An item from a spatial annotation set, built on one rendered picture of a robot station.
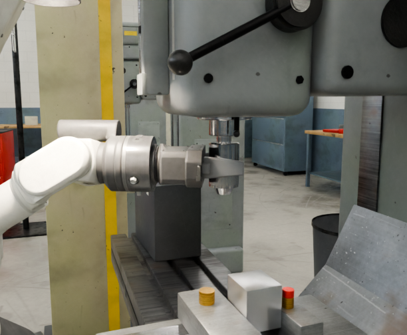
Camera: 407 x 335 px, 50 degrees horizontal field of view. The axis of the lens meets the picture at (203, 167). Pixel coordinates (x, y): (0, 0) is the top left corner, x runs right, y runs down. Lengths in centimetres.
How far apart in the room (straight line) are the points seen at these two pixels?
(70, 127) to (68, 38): 167
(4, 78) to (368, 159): 904
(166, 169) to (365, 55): 32
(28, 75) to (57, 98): 732
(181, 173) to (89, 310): 202
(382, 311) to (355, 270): 12
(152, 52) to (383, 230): 57
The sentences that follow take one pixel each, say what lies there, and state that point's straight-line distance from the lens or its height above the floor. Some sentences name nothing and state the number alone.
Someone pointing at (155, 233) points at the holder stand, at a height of 102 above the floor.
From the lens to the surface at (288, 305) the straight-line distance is 62.
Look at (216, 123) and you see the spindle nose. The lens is 66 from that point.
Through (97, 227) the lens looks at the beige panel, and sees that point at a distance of 246.
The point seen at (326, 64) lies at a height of 138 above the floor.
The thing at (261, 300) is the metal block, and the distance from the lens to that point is 60.
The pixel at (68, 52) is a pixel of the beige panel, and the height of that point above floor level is 157.
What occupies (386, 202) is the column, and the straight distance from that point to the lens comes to 95.
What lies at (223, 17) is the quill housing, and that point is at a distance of 58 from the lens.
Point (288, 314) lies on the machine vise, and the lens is 61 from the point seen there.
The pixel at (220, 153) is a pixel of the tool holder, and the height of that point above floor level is 125.
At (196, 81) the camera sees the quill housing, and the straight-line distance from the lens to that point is 57.
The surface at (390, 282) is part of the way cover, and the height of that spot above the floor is 101.
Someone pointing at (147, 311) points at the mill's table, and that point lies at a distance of 86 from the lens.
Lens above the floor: 133
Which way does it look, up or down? 9 degrees down
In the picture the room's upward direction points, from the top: straight up
